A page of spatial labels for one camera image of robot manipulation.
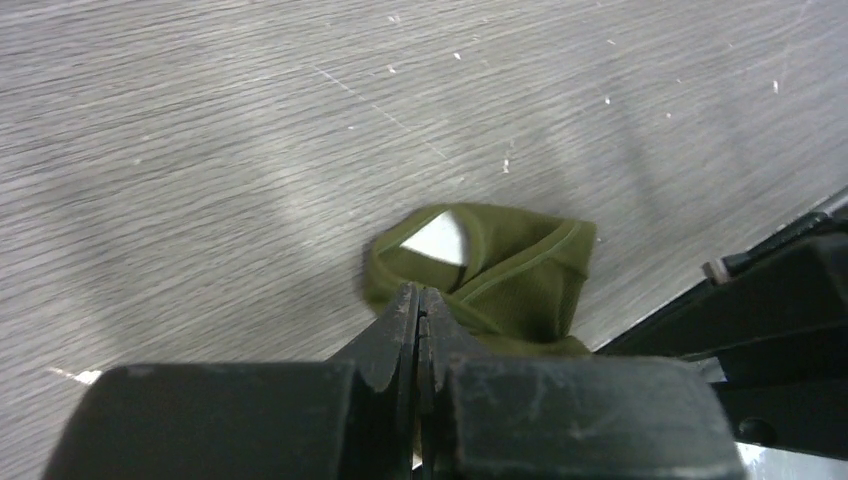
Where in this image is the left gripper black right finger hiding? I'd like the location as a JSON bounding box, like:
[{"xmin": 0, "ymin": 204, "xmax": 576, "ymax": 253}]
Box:
[{"xmin": 418, "ymin": 288, "xmax": 746, "ymax": 479}]

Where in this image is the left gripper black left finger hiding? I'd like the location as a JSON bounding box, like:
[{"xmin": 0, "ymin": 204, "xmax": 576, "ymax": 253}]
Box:
[{"xmin": 44, "ymin": 285, "xmax": 420, "ymax": 479}]

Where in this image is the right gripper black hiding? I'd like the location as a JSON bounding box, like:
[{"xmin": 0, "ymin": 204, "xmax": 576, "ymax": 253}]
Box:
[{"xmin": 601, "ymin": 192, "xmax": 847, "ymax": 460}]

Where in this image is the olive green underwear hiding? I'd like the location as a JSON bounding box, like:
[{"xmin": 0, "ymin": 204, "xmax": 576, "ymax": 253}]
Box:
[{"xmin": 363, "ymin": 203, "xmax": 597, "ymax": 357}]

